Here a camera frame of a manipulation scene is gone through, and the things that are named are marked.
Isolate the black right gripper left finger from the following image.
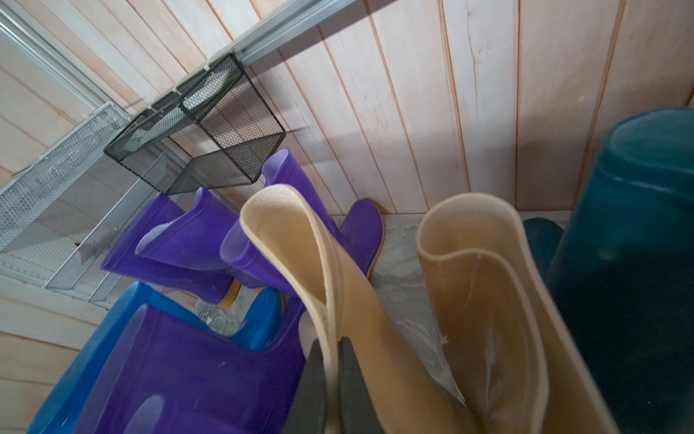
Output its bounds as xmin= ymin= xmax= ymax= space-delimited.
xmin=282 ymin=341 xmax=327 ymax=434

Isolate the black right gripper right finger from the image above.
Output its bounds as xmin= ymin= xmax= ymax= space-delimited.
xmin=338 ymin=337 xmax=384 ymax=434

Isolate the lilac purple boot left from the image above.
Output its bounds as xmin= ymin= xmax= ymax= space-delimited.
xmin=74 ymin=298 xmax=305 ymax=433

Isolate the small blue boot standing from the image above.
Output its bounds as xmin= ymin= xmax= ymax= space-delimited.
xmin=27 ymin=281 xmax=283 ymax=433

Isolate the black mesh wall basket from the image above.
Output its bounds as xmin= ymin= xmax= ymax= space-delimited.
xmin=104 ymin=54 xmax=287 ymax=195

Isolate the white wire wall shelf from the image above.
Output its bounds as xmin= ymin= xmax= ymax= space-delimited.
xmin=1 ymin=103 xmax=155 ymax=309

